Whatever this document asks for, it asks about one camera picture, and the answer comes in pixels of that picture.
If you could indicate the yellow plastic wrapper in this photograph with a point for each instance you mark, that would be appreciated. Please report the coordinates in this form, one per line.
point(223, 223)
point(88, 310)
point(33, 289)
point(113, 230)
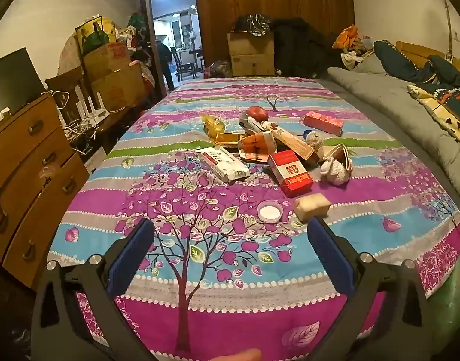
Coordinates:
point(211, 124)

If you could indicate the red printed cardboard box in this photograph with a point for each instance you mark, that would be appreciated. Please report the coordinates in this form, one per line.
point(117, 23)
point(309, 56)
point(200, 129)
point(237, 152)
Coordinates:
point(106, 55)

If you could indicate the white packet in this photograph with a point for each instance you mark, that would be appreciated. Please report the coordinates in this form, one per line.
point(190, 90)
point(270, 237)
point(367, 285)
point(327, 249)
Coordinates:
point(248, 123)

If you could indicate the beige twine ball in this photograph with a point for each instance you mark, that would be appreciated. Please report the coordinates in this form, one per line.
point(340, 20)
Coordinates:
point(315, 141)

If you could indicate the grey quilt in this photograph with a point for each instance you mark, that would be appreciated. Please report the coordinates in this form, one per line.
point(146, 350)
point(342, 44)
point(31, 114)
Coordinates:
point(384, 94)

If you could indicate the white router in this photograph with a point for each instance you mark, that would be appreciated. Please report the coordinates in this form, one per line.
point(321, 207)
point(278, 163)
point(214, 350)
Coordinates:
point(91, 111)

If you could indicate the red apple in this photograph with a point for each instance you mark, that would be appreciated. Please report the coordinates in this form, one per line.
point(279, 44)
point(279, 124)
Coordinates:
point(257, 114)

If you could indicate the black monitor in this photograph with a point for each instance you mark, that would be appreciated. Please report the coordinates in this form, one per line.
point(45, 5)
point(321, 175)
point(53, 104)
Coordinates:
point(12, 79)

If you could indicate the dark grey bed sheet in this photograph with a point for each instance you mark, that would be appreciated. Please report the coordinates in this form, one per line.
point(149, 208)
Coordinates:
point(365, 120)

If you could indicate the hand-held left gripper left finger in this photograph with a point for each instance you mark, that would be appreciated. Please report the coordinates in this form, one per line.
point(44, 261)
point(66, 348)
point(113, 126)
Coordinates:
point(130, 259)

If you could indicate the white crumpled cloth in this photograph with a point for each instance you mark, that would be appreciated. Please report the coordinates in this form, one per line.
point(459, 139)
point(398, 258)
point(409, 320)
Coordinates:
point(352, 59)

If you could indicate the dark dining chair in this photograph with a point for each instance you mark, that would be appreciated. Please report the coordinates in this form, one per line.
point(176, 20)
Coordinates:
point(184, 66)

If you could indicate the brown wooden chair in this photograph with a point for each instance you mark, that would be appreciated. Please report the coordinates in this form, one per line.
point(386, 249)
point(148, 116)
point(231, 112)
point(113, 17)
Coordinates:
point(66, 82)

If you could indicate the yellow patterned pillow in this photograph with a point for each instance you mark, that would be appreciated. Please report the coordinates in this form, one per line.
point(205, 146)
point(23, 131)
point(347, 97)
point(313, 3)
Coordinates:
point(444, 116)

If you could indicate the yellow and green bag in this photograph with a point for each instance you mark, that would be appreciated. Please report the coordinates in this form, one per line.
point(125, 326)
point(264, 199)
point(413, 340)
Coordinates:
point(96, 34)

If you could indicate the pile of bags and clothes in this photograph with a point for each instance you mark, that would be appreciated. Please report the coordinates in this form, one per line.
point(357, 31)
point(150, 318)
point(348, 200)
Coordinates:
point(136, 41)

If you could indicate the dark blue patterned blanket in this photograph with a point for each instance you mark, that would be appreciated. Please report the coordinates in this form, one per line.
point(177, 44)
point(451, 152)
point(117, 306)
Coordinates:
point(436, 75)

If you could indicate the orange and white paper bag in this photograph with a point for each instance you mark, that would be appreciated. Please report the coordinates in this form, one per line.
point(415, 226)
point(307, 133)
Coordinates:
point(254, 146)

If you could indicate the white round lid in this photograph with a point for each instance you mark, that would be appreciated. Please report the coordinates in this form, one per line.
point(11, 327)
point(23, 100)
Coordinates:
point(269, 210)

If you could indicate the black coat pile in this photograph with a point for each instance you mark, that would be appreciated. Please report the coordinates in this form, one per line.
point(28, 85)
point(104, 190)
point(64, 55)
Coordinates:
point(301, 49)

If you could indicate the black and silver bag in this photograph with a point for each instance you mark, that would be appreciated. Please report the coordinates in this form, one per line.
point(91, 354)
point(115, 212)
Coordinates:
point(254, 24)

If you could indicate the purple tree printed bedsheet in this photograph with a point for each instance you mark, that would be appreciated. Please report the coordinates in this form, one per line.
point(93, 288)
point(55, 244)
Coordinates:
point(158, 195)

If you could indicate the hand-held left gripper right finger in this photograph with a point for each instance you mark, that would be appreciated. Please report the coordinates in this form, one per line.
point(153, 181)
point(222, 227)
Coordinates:
point(331, 259)

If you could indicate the white medicine box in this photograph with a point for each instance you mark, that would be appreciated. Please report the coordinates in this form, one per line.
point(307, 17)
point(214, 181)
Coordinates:
point(224, 163)

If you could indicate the pink round fabric cover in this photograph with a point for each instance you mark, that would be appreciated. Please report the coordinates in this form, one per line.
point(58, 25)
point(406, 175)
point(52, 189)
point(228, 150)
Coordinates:
point(69, 55)

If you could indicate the orange cloth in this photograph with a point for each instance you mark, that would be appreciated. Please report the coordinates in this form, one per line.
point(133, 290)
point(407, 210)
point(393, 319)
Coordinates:
point(348, 34)

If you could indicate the pink tissue box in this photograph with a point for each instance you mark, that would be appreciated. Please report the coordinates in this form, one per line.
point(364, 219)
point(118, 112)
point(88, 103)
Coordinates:
point(323, 122)

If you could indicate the large brown cardboard box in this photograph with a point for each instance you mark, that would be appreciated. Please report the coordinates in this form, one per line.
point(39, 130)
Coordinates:
point(117, 90)

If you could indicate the person's left hand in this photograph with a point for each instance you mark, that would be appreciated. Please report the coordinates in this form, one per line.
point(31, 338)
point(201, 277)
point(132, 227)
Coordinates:
point(241, 355)

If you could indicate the wooden dresser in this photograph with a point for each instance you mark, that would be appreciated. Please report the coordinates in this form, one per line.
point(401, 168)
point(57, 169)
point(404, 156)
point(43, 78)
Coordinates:
point(27, 165)

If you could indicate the wooden headboard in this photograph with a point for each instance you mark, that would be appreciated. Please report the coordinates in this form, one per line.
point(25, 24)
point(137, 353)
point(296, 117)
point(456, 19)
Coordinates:
point(414, 50)

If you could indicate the plain cardboard box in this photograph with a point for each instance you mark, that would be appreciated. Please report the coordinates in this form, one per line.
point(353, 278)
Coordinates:
point(252, 65)
point(250, 44)

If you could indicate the long orange white box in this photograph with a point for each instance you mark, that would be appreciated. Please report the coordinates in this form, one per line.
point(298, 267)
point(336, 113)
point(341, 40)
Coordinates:
point(293, 143)

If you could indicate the dark wooden door frame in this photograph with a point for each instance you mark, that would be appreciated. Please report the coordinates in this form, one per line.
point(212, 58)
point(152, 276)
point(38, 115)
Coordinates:
point(147, 26)

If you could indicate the white balled sock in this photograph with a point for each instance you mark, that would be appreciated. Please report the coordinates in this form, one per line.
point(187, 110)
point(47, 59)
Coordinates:
point(335, 173)

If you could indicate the orange foil snack packet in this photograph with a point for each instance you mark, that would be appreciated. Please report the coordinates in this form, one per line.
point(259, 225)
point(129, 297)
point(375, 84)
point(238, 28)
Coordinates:
point(226, 139)

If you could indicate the beige foam block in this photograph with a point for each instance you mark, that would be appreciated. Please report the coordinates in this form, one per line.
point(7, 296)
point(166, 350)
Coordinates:
point(311, 206)

